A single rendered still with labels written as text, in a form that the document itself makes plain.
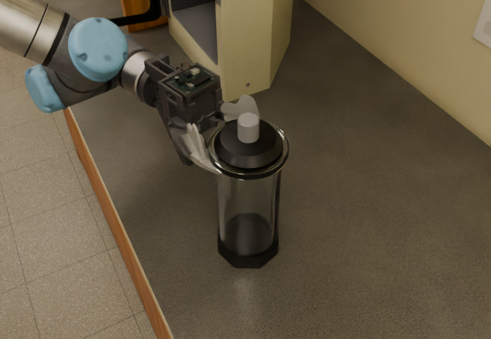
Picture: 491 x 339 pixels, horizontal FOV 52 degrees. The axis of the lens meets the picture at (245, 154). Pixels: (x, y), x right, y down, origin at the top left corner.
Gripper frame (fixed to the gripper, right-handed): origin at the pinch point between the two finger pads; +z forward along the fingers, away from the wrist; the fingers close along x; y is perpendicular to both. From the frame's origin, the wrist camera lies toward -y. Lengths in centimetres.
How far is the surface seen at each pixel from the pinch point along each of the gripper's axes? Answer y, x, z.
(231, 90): -15.9, 23.1, -29.7
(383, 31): -14, 63, -20
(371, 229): -20.7, 17.2, 11.7
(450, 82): -16, 58, 1
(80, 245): -109, -2, -97
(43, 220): -108, -7, -118
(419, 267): -21.2, 16.7, 21.3
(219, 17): 1.3, 21.8, -30.4
